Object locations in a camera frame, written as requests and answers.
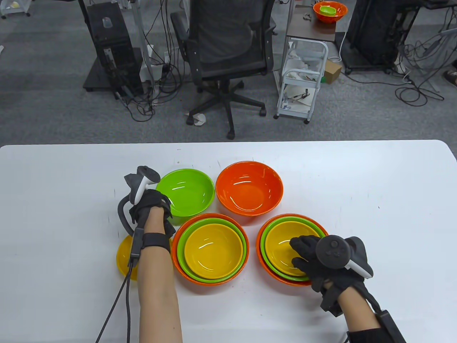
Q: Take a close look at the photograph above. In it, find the black computer tower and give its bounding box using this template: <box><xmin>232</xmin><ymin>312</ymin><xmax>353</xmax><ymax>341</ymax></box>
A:
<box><xmin>87</xmin><ymin>3</ymin><xmax>143</xmax><ymax>97</ymax></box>

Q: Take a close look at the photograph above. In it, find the black equipment cabinet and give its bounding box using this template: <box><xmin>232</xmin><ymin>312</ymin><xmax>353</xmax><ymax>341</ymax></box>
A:
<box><xmin>345</xmin><ymin>0</ymin><xmax>422</xmax><ymax>75</ymax></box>

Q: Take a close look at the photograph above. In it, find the black rolling base platform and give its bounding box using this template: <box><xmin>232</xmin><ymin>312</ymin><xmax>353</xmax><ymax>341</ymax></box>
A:
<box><xmin>83</xmin><ymin>57</ymin><xmax>144</xmax><ymax>94</ymax></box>

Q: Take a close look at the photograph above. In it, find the white wire trolley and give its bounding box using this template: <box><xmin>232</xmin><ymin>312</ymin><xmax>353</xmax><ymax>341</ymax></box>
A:
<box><xmin>273</xmin><ymin>39</ymin><xmax>329</xmax><ymax>124</ymax></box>

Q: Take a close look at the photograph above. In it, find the grey floor cable tangle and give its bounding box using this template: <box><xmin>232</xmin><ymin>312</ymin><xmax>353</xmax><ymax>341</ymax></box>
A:
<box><xmin>339</xmin><ymin>0</ymin><xmax>457</xmax><ymax>108</ymax></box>

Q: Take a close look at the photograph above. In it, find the person's right hand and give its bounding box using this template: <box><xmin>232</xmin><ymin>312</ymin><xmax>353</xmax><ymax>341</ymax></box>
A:
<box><xmin>289</xmin><ymin>235</ymin><xmax>374</xmax><ymax>297</ymax></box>

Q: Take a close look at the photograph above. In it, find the black wrist strap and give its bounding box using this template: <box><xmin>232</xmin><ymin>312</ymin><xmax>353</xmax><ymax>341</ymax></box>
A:
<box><xmin>140</xmin><ymin>232</ymin><xmax>171</xmax><ymax>252</ymax></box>
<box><xmin>347</xmin><ymin>327</ymin><xmax>393</xmax><ymax>343</ymax></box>

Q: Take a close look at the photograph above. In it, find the cardboard box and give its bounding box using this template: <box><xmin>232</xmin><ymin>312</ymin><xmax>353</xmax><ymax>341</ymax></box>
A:
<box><xmin>322</xmin><ymin>60</ymin><xmax>342</xmax><ymax>85</ymax></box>

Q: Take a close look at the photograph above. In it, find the white metal frame post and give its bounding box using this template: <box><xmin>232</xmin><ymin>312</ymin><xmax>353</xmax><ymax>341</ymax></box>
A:
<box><xmin>129</xmin><ymin>0</ymin><xmax>157</xmax><ymax>104</ymax></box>

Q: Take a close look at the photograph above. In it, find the small yellow bowl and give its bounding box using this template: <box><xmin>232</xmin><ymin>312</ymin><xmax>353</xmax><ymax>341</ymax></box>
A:
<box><xmin>184</xmin><ymin>224</ymin><xmax>244</xmax><ymax>280</ymax></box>
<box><xmin>116</xmin><ymin>234</ymin><xmax>140</xmax><ymax>282</ymax></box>
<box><xmin>265</xmin><ymin>221</ymin><xmax>321</xmax><ymax>277</ymax></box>

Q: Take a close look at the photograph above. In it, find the black floor cable tangle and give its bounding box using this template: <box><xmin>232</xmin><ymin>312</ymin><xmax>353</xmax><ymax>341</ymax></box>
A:
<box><xmin>114</xmin><ymin>0</ymin><xmax>186</xmax><ymax>123</ymax></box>

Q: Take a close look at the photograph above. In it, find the grey hand controller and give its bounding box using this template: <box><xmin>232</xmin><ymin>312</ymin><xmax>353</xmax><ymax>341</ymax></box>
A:
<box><xmin>118</xmin><ymin>165</ymin><xmax>161</xmax><ymax>236</ymax></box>
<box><xmin>315</xmin><ymin>235</ymin><xmax>374</xmax><ymax>279</ymax></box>

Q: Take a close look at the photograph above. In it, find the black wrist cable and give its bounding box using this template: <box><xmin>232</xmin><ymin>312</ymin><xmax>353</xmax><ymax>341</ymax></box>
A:
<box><xmin>95</xmin><ymin>257</ymin><xmax>138</xmax><ymax>343</ymax></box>
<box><xmin>362</xmin><ymin>284</ymin><xmax>382</xmax><ymax>315</ymax></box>

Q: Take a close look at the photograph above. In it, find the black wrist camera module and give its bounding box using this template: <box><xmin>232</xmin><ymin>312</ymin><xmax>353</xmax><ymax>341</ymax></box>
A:
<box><xmin>375</xmin><ymin>310</ymin><xmax>407</xmax><ymax>343</ymax></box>
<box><xmin>129</xmin><ymin>229</ymin><xmax>144</xmax><ymax>267</ymax></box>

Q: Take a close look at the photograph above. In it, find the large orange bowl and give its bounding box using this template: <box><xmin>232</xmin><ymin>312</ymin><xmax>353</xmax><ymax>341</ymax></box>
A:
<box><xmin>256</xmin><ymin>213</ymin><xmax>329</xmax><ymax>286</ymax></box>
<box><xmin>171</xmin><ymin>213</ymin><xmax>250</xmax><ymax>286</ymax></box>
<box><xmin>215</xmin><ymin>161</ymin><xmax>284</xmax><ymax>217</ymax></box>
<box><xmin>313</xmin><ymin>1</ymin><xmax>348</xmax><ymax>24</ymax></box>

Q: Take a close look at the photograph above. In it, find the white rolling cart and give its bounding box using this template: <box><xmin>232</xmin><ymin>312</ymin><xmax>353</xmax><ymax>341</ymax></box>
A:
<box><xmin>0</xmin><ymin>0</ymin><xmax>32</xmax><ymax>19</ymax></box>

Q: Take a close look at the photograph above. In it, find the black glove sensor unit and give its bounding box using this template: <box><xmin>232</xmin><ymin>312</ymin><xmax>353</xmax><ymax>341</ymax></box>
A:
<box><xmin>320</xmin><ymin>282</ymin><xmax>343</xmax><ymax>317</ymax></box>

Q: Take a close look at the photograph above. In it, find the black office chair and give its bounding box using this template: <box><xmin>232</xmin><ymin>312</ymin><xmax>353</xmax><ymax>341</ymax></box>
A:
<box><xmin>170</xmin><ymin>0</ymin><xmax>277</xmax><ymax>140</ymax></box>

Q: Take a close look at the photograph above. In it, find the brown side table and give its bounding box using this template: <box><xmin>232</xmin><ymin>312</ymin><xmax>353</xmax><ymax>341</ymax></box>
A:
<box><xmin>286</xmin><ymin>4</ymin><xmax>337</xmax><ymax>44</ymax></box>

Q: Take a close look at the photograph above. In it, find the person's left hand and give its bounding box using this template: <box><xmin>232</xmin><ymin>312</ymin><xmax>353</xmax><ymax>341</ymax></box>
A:
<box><xmin>129</xmin><ymin>189</ymin><xmax>176</xmax><ymax>239</ymax></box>

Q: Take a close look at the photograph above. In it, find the person's left forearm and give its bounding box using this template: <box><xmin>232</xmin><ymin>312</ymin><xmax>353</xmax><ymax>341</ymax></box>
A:
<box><xmin>137</xmin><ymin>207</ymin><xmax>183</xmax><ymax>343</ymax></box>

